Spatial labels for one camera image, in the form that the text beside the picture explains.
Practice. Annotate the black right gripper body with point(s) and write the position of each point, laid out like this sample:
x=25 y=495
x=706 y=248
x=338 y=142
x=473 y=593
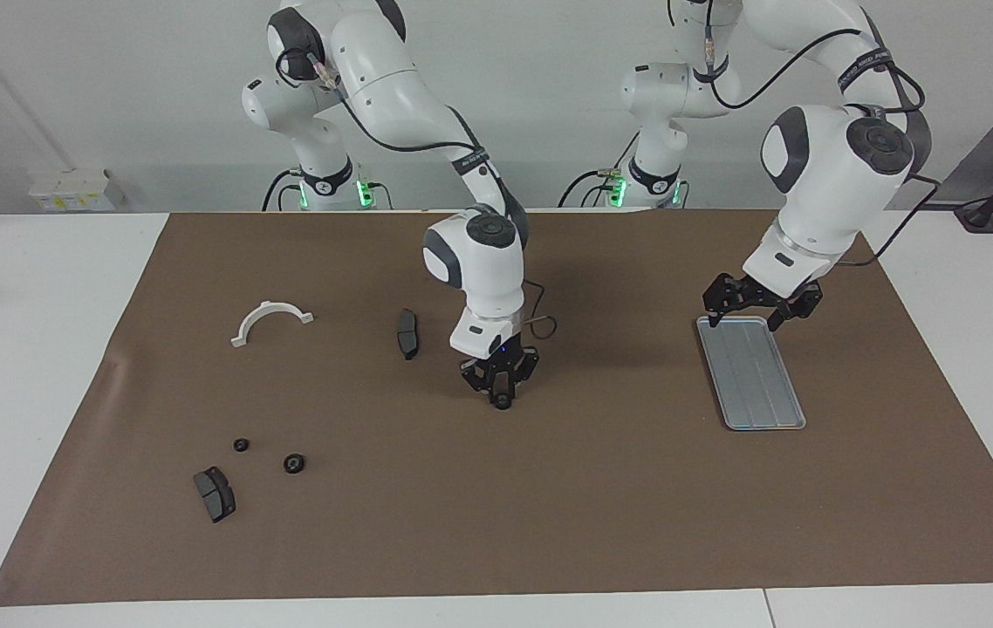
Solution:
x=503 y=359

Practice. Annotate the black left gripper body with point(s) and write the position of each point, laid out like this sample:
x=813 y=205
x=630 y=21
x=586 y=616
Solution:
x=771 y=292

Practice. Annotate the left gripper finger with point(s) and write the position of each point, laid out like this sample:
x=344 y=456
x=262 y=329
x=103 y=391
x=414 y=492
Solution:
x=802 y=307
x=722 y=295

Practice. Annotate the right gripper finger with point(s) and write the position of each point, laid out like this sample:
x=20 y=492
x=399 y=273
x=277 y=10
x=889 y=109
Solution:
x=481 y=379
x=524 y=373

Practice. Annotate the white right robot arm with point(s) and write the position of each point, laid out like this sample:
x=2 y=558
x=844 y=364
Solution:
x=479 y=253

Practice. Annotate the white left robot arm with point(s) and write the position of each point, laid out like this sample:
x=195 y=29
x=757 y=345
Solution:
x=837 y=174

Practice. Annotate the silver metal tray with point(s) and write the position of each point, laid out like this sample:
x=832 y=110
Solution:
x=767 y=410

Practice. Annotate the slim dark grey brake pad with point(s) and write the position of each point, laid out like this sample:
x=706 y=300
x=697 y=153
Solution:
x=407 y=336

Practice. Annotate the brown paper table mat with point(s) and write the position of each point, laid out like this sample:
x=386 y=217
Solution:
x=549 y=506

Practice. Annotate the wide dark grey brake pad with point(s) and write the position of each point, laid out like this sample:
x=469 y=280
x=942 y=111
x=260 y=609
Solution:
x=215 y=497

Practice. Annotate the white semicircular plastic bracket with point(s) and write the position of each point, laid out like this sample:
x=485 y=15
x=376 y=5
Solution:
x=272 y=307

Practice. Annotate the white wall socket box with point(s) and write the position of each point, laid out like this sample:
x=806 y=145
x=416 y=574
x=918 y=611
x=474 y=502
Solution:
x=69 y=187

